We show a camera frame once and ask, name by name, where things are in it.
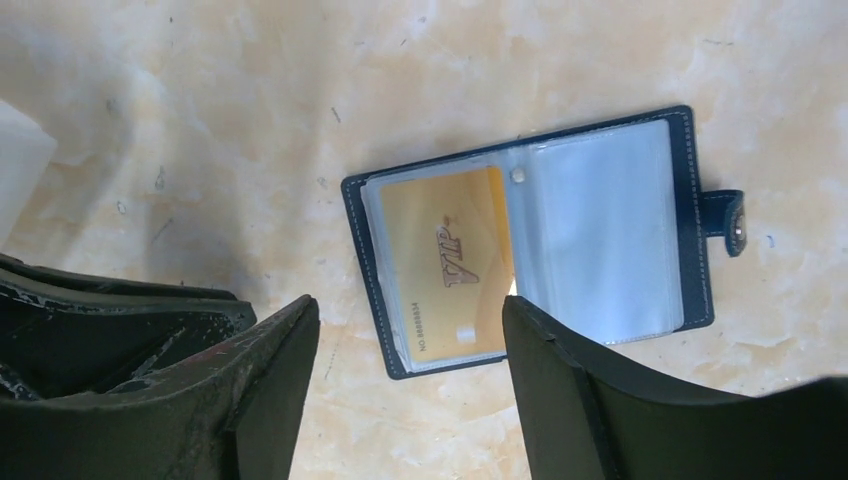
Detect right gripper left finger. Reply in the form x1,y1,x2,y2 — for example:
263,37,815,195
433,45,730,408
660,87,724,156
1,295,320,479

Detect white plastic card tray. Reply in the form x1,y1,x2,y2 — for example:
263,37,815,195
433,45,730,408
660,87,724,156
1,101,57,245

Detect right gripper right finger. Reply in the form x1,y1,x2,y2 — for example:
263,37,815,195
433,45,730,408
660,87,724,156
502,296,847,479

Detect gold VIP card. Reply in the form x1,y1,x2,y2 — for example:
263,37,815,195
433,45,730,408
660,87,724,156
370,166,515,373

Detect navy blue card holder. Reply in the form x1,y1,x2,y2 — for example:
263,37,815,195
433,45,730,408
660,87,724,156
341,105,747,380

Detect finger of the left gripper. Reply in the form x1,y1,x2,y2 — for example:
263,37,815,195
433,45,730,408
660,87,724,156
1,255,257,401

